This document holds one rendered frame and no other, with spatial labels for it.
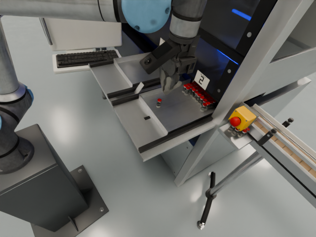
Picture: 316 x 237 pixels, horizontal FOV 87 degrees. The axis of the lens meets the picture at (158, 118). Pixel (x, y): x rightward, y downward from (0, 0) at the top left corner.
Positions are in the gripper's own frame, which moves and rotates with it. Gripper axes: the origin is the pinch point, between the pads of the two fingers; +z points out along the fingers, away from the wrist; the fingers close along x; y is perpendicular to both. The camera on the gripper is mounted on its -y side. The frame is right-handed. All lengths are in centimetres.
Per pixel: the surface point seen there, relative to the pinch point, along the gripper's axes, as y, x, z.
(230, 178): 42, -32, 61
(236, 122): 24.4, -19.0, 8.7
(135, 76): 8.2, 37.1, 21.3
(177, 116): 13.1, 1.6, 21.3
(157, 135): -1.5, -3.7, 21.5
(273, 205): 95, -67, 109
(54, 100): -42, 137, 110
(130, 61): 12, 53, 21
